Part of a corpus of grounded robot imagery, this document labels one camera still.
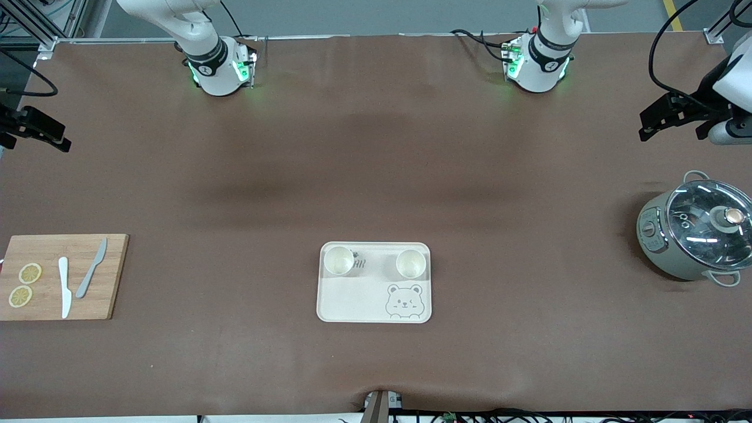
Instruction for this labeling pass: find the white IKEA cup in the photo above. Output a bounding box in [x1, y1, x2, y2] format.
[395, 249, 426, 279]
[324, 246, 355, 277]

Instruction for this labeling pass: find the glass pot lid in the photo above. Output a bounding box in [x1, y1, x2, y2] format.
[666, 179, 752, 259]

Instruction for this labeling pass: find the grey pot with glass lid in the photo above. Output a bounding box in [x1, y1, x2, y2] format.
[636, 170, 752, 287]

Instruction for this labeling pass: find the grey plastic knife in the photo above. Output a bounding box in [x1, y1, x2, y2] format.
[75, 237, 109, 299]

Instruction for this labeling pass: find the white plastic knife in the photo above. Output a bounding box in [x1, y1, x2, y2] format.
[58, 256, 73, 320]

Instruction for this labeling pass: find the wooden cutting board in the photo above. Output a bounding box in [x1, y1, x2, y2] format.
[0, 234, 129, 321]

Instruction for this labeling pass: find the brown table cover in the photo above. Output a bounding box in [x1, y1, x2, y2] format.
[0, 32, 752, 419]

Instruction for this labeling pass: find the cream bear print tray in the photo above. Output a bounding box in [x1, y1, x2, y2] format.
[316, 241, 432, 324]

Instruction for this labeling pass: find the aluminium frame post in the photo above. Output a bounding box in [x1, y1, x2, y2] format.
[0, 0, 89, 59]
[704, 0, 752, 45]

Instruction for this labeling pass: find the black base cable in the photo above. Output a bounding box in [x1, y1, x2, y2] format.
[220, 0, 259, 42]
[451, 28, 516, 63]

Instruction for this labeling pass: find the grey camera mounting post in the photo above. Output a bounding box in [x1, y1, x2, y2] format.
[363, 390, 404, 423]

